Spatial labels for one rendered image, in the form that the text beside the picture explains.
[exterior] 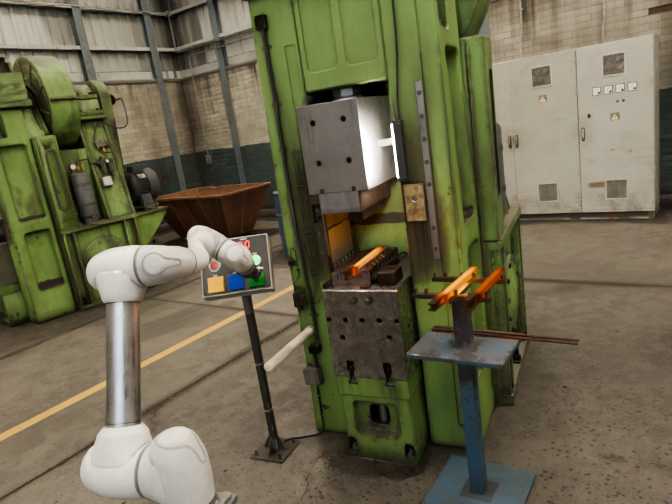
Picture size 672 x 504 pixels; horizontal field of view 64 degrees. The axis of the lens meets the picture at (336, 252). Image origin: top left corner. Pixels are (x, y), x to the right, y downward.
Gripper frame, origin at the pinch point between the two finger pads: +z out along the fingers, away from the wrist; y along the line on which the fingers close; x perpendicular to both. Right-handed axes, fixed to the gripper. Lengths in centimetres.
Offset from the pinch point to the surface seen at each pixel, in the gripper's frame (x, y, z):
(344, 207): 23, 46, -14
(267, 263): 6.9, 5.7, 4.2
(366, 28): 91, 67, -46
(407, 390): -60, 63, 18
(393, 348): -41, 59, 8
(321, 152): 47, 40, -24
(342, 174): 35, 48, -22
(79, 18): 649, -363, 520
